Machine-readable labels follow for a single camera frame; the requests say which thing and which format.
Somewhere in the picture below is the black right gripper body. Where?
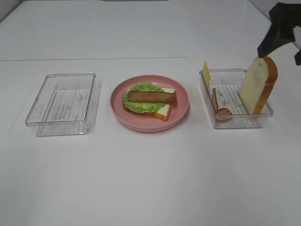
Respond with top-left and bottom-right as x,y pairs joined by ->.
269,2 -> 301,28

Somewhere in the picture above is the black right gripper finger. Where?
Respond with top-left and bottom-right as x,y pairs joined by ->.
257,23 -> 295,57
294,50 -> 301,65

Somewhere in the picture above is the yellow cheese slice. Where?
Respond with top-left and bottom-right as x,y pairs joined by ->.
203,61 -> 211,89

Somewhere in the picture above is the bacon strip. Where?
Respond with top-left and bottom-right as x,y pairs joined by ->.
212,88 -> 232,122
128,90 -> 177,104

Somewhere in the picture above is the bread slice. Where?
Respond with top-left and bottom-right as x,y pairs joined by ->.
238,56 -> 278,114
123,88 -> 176,121

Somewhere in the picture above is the green lettuce leaf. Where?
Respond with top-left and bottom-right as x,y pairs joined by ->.
123,82 -> 166,113

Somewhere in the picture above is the clear right plastic tray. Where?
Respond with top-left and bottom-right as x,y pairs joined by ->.
199,69 -> 273,129

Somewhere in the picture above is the clear plastic tray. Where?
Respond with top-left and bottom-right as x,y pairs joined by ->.
199,69 -> 273,129
25,73 -> 101,137

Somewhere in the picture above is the pink round plate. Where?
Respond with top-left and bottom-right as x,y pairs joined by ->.
110,75 -> 190,132

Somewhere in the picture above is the clear left plastic tray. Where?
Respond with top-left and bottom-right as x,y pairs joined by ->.
25,73 -> 101,137

